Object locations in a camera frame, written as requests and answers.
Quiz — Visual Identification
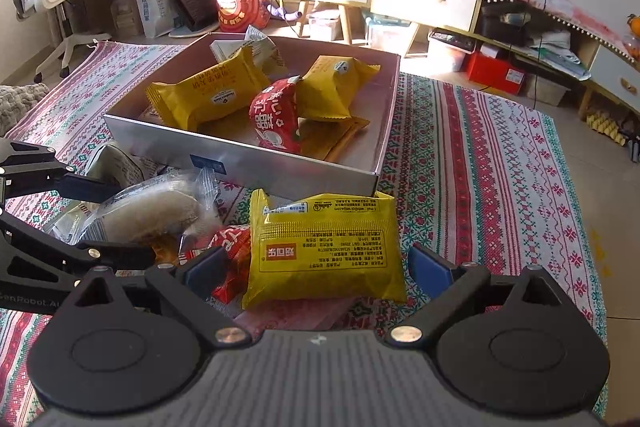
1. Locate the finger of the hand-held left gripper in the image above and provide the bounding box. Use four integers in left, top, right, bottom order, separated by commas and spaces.
0, 137, 123, 204
0, 207, 157, 290

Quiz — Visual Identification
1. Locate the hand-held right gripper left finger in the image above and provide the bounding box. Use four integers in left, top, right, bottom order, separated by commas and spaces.
62, 247, 250, 351

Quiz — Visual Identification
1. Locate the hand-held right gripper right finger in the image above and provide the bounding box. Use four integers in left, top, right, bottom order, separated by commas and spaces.
382, 246, 576, 349

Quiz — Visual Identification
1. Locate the small red snack packet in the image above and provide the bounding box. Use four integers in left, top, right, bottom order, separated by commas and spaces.
179, 226, 252, 305

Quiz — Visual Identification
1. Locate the clear rice cake packet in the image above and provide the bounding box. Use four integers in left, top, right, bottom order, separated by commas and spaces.
77, 167, 223, 250

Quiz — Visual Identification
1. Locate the pink snack packet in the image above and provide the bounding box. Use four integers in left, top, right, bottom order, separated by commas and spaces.
234, 296, 363, 334

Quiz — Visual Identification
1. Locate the yellow packet red label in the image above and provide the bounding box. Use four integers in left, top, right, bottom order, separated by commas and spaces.
241, 188, 408, 312

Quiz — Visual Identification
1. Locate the silver cardboard box pink inside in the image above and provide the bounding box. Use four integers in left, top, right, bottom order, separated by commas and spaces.
102, 32, 402, 198

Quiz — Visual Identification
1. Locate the brown biscuit packet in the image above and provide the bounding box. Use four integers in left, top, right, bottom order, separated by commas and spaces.
137, 104, 166, 125

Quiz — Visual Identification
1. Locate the red foil packet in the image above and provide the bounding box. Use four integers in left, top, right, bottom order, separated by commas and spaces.
249, 76, 305, 154

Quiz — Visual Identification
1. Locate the large yellow snack packet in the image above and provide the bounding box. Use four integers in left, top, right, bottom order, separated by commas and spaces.
146, 46, 272, 132

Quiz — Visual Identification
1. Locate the small yellow snack packet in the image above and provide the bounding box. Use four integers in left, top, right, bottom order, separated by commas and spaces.
296, 55, 382, 122

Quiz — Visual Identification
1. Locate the white green chips packet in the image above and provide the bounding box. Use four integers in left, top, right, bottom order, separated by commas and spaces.
209, 24, 290, 80

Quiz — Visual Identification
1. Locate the grey knitted blanket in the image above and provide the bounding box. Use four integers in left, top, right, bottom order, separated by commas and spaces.
0, 84, 48, 138

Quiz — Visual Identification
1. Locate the patterned woven blanket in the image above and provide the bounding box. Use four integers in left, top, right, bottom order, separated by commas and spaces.
0, 39, 608, 427

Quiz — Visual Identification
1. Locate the white paper bag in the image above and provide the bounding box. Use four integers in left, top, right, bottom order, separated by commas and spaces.
134, 0, 176, 38

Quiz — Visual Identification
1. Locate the red cardboard box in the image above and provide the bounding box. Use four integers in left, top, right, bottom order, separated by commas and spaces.
467, 52, 528, 95

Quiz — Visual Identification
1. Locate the brown cardboard box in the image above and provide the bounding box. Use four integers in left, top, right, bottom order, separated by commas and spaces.
525, 74, 571, 108

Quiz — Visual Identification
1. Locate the clear storage box dark lid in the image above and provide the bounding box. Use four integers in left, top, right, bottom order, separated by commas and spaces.
427, 29, 473, 72

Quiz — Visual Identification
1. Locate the row of yellow pieces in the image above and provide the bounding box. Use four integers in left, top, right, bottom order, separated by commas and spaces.
587, 109, 628, 145

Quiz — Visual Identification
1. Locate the black device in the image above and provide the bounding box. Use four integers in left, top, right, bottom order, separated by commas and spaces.
480, 2, 533, 48

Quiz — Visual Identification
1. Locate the small clear storage box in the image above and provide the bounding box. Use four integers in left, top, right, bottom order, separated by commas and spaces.
306, 9, 341, 40

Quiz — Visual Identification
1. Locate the purple plastic toy piece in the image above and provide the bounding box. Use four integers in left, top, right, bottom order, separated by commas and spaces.
267, 4, 303, 20

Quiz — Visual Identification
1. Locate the long wooden media stand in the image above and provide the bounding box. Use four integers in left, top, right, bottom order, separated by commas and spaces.
472, 0, 640, 122

